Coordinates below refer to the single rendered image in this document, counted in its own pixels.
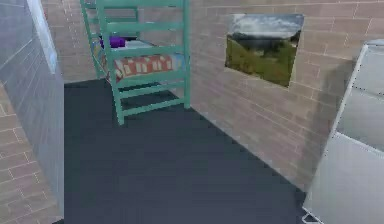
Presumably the purple pillow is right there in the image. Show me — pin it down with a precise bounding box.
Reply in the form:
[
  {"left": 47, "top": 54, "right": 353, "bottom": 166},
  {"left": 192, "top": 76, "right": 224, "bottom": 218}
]
[{"left": 99, "top": 36, "right": 127, "bottom": 50}]

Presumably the green bunk bed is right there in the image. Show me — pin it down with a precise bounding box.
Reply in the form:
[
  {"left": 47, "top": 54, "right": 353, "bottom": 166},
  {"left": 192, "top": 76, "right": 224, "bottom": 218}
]
[{"left": 79, "top": 0, "right": 192, "bottom": 126}]

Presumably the landscape wall picture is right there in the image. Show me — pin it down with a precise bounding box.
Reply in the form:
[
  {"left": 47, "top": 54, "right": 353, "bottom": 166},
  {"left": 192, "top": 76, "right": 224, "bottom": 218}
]
[{"left": 224, "top": 13, "right": 305, "bottom": 89}]

